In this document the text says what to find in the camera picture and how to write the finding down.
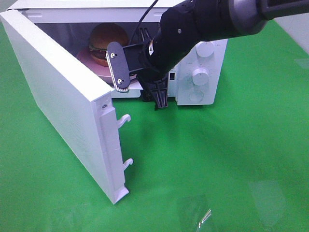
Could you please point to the round white door button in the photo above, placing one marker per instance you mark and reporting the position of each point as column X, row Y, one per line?
column 196, row 96

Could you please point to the clear tape patch on table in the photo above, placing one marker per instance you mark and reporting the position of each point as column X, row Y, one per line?
column 195, row 215

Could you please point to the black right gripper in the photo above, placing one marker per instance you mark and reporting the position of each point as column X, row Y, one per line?
column 181, row 28

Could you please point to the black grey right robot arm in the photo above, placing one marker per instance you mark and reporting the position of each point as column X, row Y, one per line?
column 250, row 16

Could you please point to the white microwave oven body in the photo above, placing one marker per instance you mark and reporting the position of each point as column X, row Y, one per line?
column 69, row 23

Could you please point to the pink round plate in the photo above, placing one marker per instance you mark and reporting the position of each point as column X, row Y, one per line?
column 102, row 72

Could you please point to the white microwave door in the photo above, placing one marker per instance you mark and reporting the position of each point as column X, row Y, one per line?
column 60, row 104

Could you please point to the white microwave knob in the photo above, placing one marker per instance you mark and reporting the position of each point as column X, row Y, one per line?
column 200, row 76
column 204, row 49

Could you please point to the lower white microwave knob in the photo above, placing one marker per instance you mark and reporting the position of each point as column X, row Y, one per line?
column 200, row 76

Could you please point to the burger with sesame bun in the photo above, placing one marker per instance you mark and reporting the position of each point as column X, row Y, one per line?
column 101, row 36

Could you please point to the upper white microwave knob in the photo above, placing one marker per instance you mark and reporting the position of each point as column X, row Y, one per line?
column 204, row 49

